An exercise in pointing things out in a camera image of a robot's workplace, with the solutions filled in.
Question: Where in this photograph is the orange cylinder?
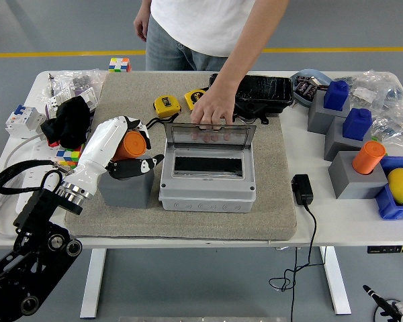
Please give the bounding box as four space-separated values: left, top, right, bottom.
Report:
351 140 387 175

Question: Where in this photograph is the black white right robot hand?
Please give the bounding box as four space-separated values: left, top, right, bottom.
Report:
362 284 403 322

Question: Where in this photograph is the black table control panel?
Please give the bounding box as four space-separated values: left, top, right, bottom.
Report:
367 244 403 254

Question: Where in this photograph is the clear plastic parts bag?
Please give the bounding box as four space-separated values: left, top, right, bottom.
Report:
369 100 403 156
348 69 403 111

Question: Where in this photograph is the clear bag with screws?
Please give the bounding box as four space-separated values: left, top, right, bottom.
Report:
50 68 107 101

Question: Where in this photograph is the black cloth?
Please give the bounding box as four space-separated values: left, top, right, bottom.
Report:
40 96 93 150

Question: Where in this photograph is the grey holder block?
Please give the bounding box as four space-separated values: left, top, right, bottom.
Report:
307 90 352 135
324 115 373 162
328 150 389 200

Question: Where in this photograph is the grey block with round hole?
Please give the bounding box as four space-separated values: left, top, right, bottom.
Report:
98 167 155 209

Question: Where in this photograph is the grey electrical box clear lid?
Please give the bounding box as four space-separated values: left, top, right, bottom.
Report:
158 122 257 213

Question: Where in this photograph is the orange cylinder battery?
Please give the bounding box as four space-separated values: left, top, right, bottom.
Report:
113 129 148 161

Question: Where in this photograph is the blue square plug block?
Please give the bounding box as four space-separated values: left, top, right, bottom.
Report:
323 80 351 111
342 107 373 141

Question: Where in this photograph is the person's left hand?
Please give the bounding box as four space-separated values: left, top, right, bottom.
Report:
190 85 239 142

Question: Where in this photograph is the light blue bowl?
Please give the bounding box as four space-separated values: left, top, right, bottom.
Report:
290 68 333 108

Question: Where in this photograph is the person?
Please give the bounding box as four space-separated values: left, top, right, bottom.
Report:
144 0 283 72

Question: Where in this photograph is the colourful puzzle cube white crossed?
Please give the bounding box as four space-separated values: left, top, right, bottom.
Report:
108 57 132 73

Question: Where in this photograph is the black power adapter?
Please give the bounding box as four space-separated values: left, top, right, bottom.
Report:
291 173 314 206

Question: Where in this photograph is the yellow tape measure black strap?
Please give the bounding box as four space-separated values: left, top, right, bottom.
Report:
144 95 182 131

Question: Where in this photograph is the blue plastic bin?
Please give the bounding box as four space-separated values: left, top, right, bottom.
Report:
375 156 403 221

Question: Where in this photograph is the thin black adapter cord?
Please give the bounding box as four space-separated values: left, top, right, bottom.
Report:
267 203 327 322

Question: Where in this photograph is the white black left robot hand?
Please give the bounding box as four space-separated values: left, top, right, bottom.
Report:
69 115 165 197

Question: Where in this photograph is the grey-brown mat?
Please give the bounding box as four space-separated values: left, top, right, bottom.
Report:
64 72 297 241

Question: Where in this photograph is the white table leg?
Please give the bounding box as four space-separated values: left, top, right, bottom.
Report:
318 246 352 315
79 248 107 319

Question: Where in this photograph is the dark printed packet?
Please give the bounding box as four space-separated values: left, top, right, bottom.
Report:
294 75 318 101

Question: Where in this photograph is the person's right hand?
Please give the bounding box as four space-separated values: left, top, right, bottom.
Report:
133 13 151 42

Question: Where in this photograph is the black plastic tray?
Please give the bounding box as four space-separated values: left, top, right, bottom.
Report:
208 73 295 125

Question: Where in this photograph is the white blue circuit breaker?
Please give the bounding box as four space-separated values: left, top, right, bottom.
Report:
5 104 47 139

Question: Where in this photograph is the white power strip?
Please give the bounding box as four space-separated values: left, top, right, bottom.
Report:
15 140 66 215

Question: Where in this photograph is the white switch module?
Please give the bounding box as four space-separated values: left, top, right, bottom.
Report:
45 86 98 117

